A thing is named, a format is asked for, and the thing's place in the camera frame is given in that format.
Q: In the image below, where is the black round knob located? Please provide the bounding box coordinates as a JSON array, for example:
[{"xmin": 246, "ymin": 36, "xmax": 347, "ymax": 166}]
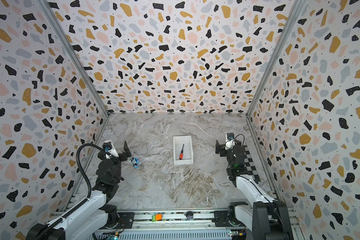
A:
[{"xmin": 185, "ymin": 211, "xmax": 194, "ymax": 220}]

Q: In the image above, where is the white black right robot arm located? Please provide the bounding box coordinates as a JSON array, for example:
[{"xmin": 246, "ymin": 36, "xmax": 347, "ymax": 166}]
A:
[{"xmin": 213, "ymin": 135, "xmax": 294, "ymax": 240}]

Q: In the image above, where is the black white checkerboard mat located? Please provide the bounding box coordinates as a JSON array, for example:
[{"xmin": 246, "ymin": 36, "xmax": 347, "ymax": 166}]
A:
[{"xmin": 244, "ymin": 145, "xmax": 261, "ymax": 184}]

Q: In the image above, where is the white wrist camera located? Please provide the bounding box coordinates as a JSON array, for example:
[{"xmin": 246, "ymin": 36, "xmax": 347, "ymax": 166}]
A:
[
  {"xmin": 103, "ymin": 141, "xmax": 119, "ymax": 159},
  {"xmin": 225, "ymin": 133, "xmax": 236, "ymax": 150}
]

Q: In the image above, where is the aluminium corner post right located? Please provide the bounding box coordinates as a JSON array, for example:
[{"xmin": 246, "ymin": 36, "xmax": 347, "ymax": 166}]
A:
[{"xmin": 246, "ymin": 0, "xmax": 307, "ymax": 118}]

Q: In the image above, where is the small blue white object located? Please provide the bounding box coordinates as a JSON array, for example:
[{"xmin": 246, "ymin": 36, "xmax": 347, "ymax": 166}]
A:
[{"xmin": 130, "ymin": 158, "xmax": 139, "ymax": 169}]

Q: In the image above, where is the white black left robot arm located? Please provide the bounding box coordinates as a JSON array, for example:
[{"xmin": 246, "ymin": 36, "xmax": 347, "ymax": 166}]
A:
[{"xmin": 26, "ymin": 141, "xmax": 132, "ymax": 240}]

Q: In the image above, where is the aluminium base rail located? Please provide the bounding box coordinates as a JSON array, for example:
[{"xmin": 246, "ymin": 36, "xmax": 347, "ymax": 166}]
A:
[{"xmin": 86, "ymin": 208, "xmax": 234, "ymax": 240}]

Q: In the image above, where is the white plastic bin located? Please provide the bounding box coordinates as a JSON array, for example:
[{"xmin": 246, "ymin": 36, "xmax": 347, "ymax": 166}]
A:
[{"xmin": 173, "ymin": 136, "xmax": 194, "ymax": 165}]

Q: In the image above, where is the orange green button block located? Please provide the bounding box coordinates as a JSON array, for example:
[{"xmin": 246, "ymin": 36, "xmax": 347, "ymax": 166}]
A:
[{"xmin": 152, "ymin": 214, "xmax": 163, "ymax": 222}]

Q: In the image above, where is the aluminium corner post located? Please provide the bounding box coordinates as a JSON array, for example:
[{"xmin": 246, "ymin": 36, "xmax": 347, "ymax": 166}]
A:
[
  {"xmin": 246, "ymin": 0, "xmax": 307, "ymax": 118},
  {"xmin": 36, "ymin": 1, "xmax": 110, "ymax": 117}
]

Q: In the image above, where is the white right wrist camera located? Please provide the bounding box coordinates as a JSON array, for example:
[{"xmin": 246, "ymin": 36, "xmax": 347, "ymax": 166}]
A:
[{"xmin": 225, "ymin": 133, "xmax": 236, "ymax": 150}]

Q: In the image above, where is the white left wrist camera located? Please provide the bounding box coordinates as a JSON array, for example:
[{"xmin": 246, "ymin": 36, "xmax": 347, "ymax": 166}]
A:
[{"xmin": 103, "ymin": 141, "xmax": 119, "ymax": 159}]

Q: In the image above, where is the red black screwdriver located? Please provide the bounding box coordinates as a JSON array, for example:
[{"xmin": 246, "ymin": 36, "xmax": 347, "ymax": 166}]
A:
[{"xmin": 179, "ymin": 144, "xmax": 185, "ymax": 160}]

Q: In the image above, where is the aluminium corner post left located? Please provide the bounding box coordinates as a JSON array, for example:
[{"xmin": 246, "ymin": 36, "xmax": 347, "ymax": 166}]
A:
[{"xmin": 36, "ymin": 1, "xmax": 110, "ymax": 117}]

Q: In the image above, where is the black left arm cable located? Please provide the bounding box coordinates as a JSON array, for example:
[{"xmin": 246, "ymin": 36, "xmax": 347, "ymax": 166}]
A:
[{"xmin": 75, "ymin": 143, "xmax": 109, "ymax": 199}]

